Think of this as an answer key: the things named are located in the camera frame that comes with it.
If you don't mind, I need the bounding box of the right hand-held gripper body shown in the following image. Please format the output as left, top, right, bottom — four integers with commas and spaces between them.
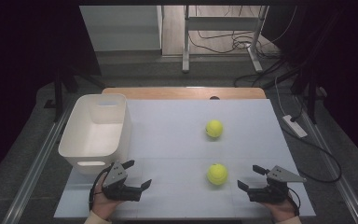
247, 165, 308, 204

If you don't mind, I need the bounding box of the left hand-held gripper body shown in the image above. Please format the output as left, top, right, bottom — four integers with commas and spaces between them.
102, 161, 143, 203

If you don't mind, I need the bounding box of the yellow tennis ball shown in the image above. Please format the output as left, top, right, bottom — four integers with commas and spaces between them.
205, 119, 224, 139
206, 163, 229, 187

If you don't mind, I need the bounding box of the white plastic bin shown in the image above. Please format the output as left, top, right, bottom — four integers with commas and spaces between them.
58, 93, 133, 175

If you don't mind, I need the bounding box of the person's left hand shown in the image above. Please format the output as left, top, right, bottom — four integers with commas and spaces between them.
90, 178, 126, 221

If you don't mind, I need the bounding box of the person's right hand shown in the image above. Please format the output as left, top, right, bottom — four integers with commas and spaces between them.
260, 191, 298, 223

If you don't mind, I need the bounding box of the white table board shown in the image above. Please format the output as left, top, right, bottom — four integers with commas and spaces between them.
53, 98, 317, 219

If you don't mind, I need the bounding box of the white power strip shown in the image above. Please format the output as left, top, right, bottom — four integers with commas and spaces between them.
281, 114, 309, 139

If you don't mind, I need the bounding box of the wooden table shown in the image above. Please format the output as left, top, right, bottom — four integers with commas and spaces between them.
101, 87, 268, 101

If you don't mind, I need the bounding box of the black stand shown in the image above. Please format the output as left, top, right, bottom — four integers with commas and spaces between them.
43, 64, 107, 123
271, 59, 328, 125

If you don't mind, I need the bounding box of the white cabinet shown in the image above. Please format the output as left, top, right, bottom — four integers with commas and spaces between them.
79, 5, 163, 52

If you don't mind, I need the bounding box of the left hand-held gripper black cable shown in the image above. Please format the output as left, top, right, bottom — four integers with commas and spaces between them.
88, 163, 115, 213

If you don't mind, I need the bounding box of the hand-held gripper black cable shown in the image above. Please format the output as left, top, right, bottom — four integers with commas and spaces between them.
287, 186, 302, 217
88, 163, 115, 213

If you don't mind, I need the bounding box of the right hand-held gripper black cable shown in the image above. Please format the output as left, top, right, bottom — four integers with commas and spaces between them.
287, 186, 302, 217

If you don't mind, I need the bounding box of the black power cable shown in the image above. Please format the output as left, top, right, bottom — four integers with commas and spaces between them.
281, 124, 343, 184

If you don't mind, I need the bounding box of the metal floor rail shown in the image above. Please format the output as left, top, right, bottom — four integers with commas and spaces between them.
1, 102, 76, 224
293, 92, 358, 224

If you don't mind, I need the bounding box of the thin white cable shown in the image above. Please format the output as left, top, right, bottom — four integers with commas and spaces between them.
273, 76, 289, 117

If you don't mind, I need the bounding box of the tangle of floor cables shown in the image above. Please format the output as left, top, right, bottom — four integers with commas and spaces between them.
187, 6, 297, 61

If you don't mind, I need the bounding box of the white metal desk frame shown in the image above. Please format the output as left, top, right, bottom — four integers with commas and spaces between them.
181, 5, 270, 75

